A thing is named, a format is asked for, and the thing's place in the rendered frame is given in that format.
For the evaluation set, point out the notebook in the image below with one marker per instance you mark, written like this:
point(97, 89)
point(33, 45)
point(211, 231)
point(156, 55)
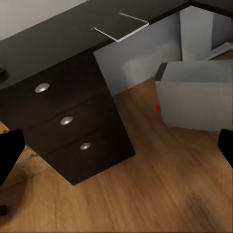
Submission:
point(121, 26)

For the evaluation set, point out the desk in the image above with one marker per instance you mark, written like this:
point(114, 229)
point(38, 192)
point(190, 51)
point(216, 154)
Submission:
point(70, 35)

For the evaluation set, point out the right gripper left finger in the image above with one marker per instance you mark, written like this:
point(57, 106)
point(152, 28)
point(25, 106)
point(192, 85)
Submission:
point(12, 145)

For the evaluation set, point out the cabinet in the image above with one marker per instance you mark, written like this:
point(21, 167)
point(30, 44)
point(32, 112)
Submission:
point(28, 164)
point(68, 117)

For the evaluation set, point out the desktop computer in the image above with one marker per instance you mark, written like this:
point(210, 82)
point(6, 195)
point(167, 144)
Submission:
point(196, 94)

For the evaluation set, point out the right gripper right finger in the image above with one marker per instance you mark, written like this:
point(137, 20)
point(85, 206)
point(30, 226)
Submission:
point(225, 145)

